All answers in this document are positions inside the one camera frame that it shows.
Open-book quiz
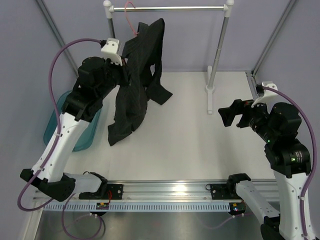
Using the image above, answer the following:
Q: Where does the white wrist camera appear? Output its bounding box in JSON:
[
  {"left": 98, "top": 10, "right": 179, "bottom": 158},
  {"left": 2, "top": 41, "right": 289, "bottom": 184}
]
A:
[
  {"left": 100, "top": 38, "right": 123, "bottom": 67},
  {"left": 251, "top": 81, "right": 278, "bottom": 108}
]

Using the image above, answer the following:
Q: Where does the white and silver clothes rack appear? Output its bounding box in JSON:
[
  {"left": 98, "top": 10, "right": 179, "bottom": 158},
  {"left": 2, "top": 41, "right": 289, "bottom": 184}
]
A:
[{"left": 102, "top": 0, "right": 235, "bottom": 115}]

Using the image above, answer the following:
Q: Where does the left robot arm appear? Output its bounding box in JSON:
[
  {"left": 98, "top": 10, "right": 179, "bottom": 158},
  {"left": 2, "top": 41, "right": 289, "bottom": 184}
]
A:
[{"left": 20, "top": 56, "right": 129, "bottom": 202}]

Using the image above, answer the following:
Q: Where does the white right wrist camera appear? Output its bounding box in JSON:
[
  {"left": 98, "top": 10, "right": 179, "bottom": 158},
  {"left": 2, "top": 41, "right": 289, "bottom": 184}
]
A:
[{"left": 251, "top": 81, "right": 278, "bottom": 108}]

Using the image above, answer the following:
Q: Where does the aluminium frame post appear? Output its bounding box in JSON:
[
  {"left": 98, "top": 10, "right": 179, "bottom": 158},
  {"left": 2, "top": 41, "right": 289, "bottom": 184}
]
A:
[
  {"left": 245, "top": 0, "right": 299, "bottom": 99},
  {"left": 34, "top": 0, "right": 78, "bottom": 76}
]

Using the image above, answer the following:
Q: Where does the right aluminium frame post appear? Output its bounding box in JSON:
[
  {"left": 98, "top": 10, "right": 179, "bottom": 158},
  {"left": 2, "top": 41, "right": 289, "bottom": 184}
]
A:
[{"left": 245, "top": 0, "right": 299, "bottom": 99}]

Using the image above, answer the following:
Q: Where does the teal plastic tray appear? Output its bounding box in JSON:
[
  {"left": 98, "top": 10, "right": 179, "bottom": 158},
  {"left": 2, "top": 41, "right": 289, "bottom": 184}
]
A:
[{"left": 43, "top": 90, "right": 101, "bottom": 152}]

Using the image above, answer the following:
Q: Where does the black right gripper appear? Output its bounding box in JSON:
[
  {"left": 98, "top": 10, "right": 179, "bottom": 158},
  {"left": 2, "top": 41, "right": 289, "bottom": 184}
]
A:
[{"left": 218, "top": 95, "right": 278, "bottom": 143}]

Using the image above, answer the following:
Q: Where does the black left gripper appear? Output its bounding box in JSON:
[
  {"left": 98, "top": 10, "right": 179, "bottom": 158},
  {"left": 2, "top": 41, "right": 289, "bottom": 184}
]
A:
[{"left": 96, "top": 56, "right": 135, "bottom": 100}]

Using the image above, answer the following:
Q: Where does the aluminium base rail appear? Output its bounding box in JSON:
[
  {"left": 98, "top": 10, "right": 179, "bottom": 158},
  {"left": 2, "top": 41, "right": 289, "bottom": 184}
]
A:
[{"left": 31, "top": 179, "right": 279, "bottom": 203}]

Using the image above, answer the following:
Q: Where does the black pinstriped shirt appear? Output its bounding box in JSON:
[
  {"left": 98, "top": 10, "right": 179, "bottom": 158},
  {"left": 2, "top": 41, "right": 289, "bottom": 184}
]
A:
[{"left": 108, "top": 18, "right": 173, "bottom": 146}]

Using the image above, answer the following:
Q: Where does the white slotted cable duct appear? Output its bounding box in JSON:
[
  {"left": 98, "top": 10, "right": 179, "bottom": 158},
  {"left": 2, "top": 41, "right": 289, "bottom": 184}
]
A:
[{"left": 44, "top": 201, "right": 231, "bottom": 213}]

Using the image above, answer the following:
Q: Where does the left aluminium frame post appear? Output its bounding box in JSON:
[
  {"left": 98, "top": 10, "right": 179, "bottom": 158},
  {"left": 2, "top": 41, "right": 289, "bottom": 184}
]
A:
[{"left": 34, "top": 0, "right": 78, "bottom": 76}]

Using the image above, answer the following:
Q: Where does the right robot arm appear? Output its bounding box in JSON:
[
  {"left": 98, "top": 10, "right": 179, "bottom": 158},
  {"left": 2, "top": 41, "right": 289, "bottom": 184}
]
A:
[{"left": 218, "top": 99, "right": 317, "bottom": 240}]

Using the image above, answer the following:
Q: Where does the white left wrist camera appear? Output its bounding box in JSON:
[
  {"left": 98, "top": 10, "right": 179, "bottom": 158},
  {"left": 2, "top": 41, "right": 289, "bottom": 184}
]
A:
[{"left": 100, "top": 38, "right": 123, "bottom": 67}]

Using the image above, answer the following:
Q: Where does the pink wire hanger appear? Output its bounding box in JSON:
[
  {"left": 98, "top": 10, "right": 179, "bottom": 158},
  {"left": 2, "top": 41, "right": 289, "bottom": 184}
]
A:
[{"left": 124, "top": 0, "right": 139, "bottom": 37}]

